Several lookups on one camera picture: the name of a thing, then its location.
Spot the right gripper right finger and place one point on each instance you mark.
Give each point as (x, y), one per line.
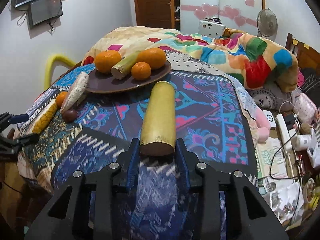
(248, 215)

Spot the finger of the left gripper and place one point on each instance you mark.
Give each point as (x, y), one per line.
(7, 119)
(11, 148)

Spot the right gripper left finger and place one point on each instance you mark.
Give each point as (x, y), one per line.
(84, 206)

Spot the yellow sugarcane piece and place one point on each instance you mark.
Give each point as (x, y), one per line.
(158, 134)
(123, 67)

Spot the large orange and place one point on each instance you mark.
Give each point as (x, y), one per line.
(105, 60)
(155, 57)

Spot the small mandarin orange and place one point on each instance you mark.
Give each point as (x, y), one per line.
(141, 71)

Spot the dark passion fruit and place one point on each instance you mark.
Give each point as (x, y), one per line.
(70, 115)

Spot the yellow framed chair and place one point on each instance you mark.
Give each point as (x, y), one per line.
(52, 63)

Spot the pink plush toy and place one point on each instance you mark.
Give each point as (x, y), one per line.
(263, 125)

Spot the dark purple plate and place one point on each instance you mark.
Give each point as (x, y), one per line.
(106, 84)

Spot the pink quilted bag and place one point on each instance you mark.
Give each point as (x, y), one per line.
(305, 108)

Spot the colourful patchwork blanket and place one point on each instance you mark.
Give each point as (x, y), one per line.
(250, 59)

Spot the wooden headboard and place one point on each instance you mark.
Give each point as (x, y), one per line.
(306, 56)

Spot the white box appliance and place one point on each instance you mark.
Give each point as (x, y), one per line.
(211, 27)

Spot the standing electric fan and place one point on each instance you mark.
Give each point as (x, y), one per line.
(267, 24)

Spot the brown wooden door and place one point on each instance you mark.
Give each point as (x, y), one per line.
(155, 13)

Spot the white sliding wardrobe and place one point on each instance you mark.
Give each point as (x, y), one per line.
(234, 14)

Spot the small wall monitor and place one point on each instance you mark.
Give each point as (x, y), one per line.
(43, 11)

